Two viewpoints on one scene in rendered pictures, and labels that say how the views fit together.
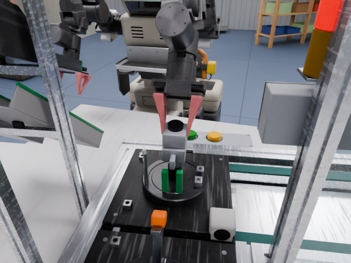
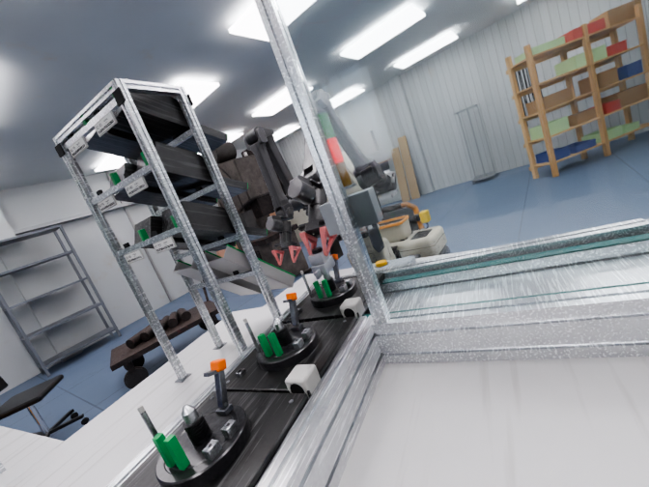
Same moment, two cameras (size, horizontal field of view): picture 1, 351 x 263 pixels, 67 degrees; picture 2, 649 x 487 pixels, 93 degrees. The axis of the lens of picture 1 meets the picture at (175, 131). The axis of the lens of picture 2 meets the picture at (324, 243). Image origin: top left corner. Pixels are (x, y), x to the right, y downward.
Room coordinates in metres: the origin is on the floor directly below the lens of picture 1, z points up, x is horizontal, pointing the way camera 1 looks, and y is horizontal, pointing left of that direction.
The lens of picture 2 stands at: (-0.34, -0.37, 1.28)
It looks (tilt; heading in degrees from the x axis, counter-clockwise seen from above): 11 degrees down; 23
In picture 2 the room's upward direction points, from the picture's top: 21 degrees counter-clockwise
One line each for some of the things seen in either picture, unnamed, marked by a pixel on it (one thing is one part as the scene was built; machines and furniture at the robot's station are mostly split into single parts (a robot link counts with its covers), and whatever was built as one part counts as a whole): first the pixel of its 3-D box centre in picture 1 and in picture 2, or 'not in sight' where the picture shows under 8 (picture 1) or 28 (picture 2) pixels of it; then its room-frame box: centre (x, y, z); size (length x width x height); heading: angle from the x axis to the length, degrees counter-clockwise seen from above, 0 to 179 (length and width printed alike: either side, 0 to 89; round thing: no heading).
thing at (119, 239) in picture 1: (115, 241); not in sight; (0.29, 0.10, 0.98); 0.02 x 0.02 x 0.01; 83
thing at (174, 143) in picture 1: (174, 141); (319, 261); (0.43, 0.00, 1.08); 0.08 x 0.04 x 0.07; 173
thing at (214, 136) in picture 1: (214, 137); not in sight; (0.64, -0.11, 0.96); 0.04 x 0.04 x 0.02
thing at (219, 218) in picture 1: (221, 224); (352, 308); (0.33, -0.08, 0.97); 0.05 x 0.05 x 0.04; 83
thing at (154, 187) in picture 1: (175, 180); (333, 292); (0.44, 0.00, 0.98); 0.14 x 0.14 x 0.02
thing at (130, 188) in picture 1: (175, 187); (335, 298); (0.44, 0.00, 0.96); 0.24 x 0.24 x 0.02; 83
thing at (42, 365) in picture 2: not in sight; (51, 298); (2.66, 5.99, 1.11); 1.12 x 0.47 x 2.22; 164
